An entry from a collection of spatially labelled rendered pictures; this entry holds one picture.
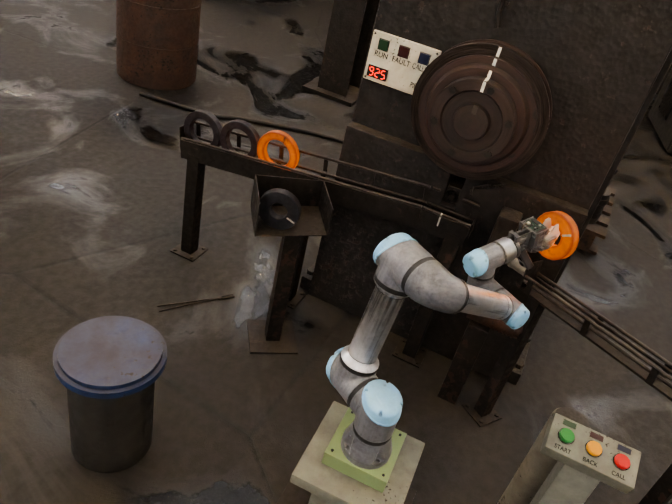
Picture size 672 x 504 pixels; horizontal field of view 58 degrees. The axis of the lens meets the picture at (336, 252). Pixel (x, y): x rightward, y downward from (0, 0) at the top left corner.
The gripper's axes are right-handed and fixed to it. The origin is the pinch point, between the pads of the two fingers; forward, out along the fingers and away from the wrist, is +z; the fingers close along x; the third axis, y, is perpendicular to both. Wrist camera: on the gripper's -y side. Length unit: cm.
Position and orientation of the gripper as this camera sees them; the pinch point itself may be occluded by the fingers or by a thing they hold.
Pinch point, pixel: (557, 230)
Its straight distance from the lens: 204.8
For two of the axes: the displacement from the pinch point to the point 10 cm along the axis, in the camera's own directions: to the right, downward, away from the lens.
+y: -0.3, -7.4, -6.7
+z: 8.7, -3.5, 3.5
